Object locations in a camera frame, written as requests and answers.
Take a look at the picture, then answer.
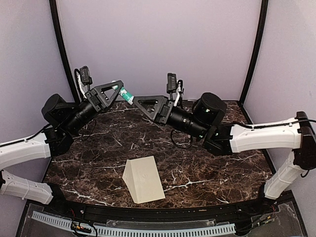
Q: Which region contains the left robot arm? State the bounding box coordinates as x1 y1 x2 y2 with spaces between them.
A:
0 80 123 215

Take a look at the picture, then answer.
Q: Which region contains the black frame post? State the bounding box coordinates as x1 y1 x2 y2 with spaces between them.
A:
238 0 269 106
49 0 80 104

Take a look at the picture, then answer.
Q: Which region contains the black curved front rail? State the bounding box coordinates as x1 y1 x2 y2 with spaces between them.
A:
44 199 278 223

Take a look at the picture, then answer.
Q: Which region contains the cream paper envelope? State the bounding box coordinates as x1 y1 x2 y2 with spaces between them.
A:
122 156 165 204

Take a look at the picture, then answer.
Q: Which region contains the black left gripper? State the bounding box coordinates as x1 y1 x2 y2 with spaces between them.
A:
63 79 123 135

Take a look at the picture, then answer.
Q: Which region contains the left black frame post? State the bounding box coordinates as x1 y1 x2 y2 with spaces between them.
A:
49 0 80 104

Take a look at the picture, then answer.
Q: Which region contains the white slotted cable duct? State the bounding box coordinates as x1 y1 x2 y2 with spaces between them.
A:
31 211 236 237

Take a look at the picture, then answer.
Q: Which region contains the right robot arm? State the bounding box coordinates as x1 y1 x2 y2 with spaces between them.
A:
132 92 316 214

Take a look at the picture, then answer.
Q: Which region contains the right black frame post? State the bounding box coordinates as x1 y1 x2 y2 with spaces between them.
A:
238 0 269 106

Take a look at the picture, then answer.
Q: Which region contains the green white glue stick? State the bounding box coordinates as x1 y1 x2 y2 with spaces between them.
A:
118 86 134 105

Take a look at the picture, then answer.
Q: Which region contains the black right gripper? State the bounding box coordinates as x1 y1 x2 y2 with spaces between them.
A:
132 95 208 140

